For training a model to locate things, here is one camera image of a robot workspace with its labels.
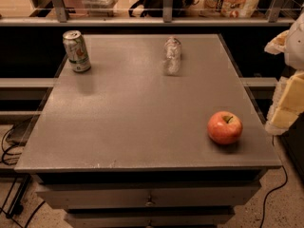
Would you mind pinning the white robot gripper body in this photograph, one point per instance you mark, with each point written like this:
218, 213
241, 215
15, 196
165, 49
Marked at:
295, 49

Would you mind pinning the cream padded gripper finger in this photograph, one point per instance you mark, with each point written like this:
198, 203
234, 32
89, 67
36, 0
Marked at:
278, 44
288, 104

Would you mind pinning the red apple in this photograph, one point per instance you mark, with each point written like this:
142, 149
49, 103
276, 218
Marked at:
224, 127

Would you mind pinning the green 7up can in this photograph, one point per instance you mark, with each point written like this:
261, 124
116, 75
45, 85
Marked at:
76, 51

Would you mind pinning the clear plastic water bottle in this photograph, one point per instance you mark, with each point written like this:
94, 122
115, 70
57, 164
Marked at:
172, 56

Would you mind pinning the black bag behind railing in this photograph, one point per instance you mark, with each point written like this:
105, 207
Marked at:
156, 8

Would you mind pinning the grey drawer cabinet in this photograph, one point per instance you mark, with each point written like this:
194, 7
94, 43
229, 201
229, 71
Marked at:
124, 122

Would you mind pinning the top drawer with knob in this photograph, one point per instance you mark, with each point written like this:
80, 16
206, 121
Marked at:
98, 196

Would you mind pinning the drawer with knob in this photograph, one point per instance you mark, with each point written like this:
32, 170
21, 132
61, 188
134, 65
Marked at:
98, 196
149, 218

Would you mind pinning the lower drawer with knob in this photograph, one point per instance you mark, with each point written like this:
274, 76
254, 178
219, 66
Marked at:
149, 218

